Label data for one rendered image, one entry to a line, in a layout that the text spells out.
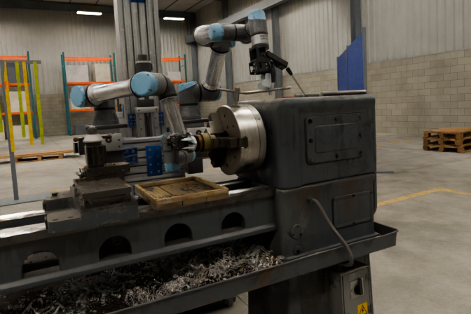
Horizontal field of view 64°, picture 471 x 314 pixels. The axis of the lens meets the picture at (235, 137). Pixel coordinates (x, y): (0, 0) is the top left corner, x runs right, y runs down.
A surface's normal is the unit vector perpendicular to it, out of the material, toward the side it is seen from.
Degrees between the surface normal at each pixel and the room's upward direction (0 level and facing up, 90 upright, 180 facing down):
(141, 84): 90
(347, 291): 87
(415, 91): 90
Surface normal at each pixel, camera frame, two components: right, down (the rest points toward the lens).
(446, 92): -0.87, 0.09
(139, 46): 0.36, 0.06
